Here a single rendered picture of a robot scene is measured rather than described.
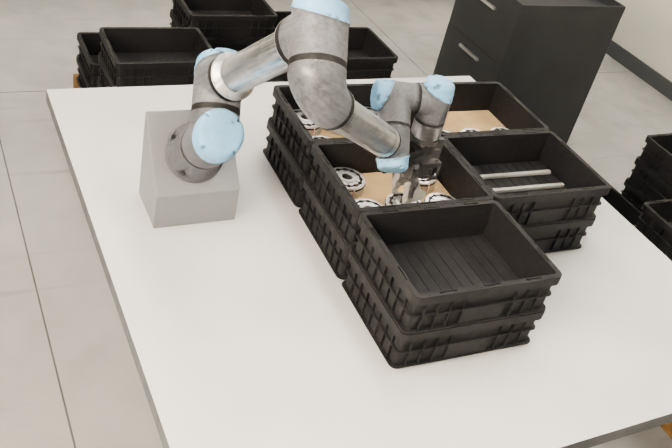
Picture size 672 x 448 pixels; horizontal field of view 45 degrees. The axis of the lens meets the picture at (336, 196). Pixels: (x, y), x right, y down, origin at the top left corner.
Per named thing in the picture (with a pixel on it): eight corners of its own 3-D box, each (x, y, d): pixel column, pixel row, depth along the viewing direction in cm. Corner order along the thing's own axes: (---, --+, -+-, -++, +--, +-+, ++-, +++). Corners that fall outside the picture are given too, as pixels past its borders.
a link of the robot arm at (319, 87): (326, 112, 150) (421, 173, 192) (329, 55, 152) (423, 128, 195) (272, 117, 155) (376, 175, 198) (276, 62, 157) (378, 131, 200)
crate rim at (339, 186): (355, 220, 192) (357, 211, 191) (308, 149, 213) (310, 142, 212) (493, 206, 210) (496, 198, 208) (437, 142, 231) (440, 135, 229)
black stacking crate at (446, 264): (402, 339, 177) (416, 300, 170) (347, 251, 198) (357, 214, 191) (546, 314, 194) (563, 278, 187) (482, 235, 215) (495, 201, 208)
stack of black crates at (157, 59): (110, 166, 319) (116, 63, 294) (94, 126, 340) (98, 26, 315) (208, 159, 337) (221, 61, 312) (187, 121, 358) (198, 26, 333)
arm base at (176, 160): (173, 188, 203) (184, 181, 194) (157, 130, 204) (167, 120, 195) (229, 175, 210) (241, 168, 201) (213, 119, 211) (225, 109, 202)
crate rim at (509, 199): (493, 206, 210) (496, 198, 208) (437, 142, 231) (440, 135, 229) (610, 194, 227) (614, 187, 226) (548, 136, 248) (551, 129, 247)
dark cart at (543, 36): (457, 179, 393) (519, 5, 342) (412, 129, 424) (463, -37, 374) (555, 169, 421) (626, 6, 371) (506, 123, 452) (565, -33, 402)
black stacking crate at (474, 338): (389, 374, 183) (403, 336, 176) (337, 285, 204) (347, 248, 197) (531, 346, 200) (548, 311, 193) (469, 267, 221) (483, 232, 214)
